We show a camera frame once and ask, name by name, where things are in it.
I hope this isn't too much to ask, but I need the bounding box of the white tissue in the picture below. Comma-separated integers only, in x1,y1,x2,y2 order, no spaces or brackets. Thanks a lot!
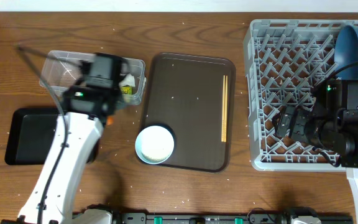
119,73,136,88

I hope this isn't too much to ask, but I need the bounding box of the green snack wrapper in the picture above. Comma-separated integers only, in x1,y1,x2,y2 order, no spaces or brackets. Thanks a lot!
121,86,133,95

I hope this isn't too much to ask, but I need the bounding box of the orange carrot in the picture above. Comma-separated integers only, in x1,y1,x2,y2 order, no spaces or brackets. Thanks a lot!
106,116,114,126

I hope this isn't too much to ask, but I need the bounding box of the blue plate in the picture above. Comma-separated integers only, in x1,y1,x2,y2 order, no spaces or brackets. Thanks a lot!
334,26,358,80

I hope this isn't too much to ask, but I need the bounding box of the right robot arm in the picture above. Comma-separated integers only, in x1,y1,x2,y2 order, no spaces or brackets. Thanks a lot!
272,79,358,223

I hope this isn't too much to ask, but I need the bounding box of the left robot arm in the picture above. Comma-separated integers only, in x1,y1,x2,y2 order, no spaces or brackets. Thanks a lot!
14,53,127,223

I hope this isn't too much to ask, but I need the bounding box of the grey dishwasher rack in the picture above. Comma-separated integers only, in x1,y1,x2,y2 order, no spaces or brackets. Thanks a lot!
243,19,358,172

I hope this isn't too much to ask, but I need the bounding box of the clear plastic bin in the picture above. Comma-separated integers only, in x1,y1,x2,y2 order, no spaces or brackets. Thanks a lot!
42,50,147,105

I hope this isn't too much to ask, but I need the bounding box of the left wooden chopstick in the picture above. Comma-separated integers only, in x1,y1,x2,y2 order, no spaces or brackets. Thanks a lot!
221,75,226,142

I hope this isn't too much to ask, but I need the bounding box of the wooden chopstick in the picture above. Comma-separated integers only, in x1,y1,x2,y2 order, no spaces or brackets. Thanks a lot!
225,76,227,140
221,75,226,142

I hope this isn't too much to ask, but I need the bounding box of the right wooden chopstick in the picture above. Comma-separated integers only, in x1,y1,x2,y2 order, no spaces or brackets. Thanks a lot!
225,76,227,140

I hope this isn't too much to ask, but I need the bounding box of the light blue rice bowl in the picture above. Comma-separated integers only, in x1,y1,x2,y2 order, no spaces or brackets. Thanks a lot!
135,125,175,165

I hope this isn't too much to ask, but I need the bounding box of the black tray bin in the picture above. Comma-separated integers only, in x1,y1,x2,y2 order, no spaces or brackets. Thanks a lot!
4,107,101,166

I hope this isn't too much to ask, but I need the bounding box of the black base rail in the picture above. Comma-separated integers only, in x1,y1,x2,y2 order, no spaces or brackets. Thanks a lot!
69,204,354,224

